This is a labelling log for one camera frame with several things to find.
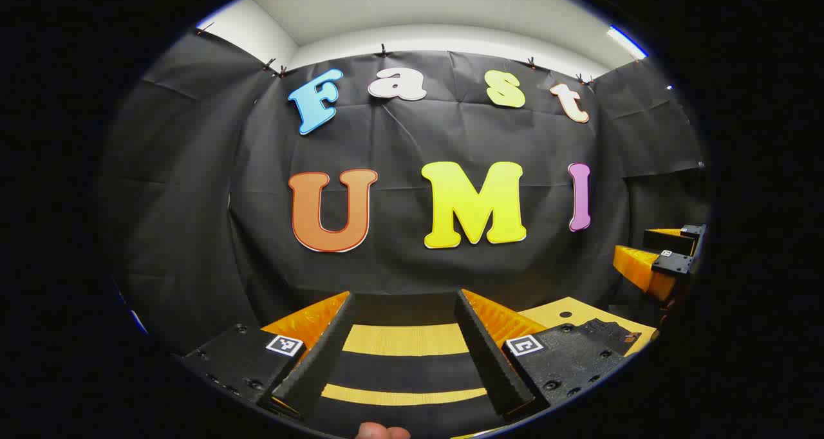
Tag black backdrop cloth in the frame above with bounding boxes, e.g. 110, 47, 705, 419
97, 30, 712, 362

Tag ceiling light panel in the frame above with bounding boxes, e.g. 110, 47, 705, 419
606, 26, 648, 61

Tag dark grey jeans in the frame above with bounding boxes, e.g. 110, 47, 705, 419
309, 319, 642, 439

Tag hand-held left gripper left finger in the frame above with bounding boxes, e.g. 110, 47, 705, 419
179, 290, 357, 422

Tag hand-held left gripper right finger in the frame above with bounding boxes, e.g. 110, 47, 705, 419
454, 289, 632, 420

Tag row of black backdrop clips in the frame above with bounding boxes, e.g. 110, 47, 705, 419
196, 22, 594, 86

